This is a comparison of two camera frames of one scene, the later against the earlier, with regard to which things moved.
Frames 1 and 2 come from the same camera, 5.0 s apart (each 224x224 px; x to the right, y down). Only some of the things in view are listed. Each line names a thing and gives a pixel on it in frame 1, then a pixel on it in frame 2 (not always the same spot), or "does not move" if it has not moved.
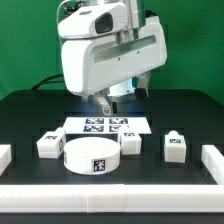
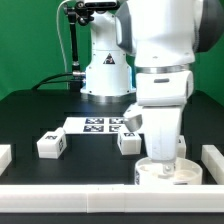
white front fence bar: (111, 198) does not move
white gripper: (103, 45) to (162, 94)
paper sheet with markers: (99, 125) does not move
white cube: (130, 141) does not move
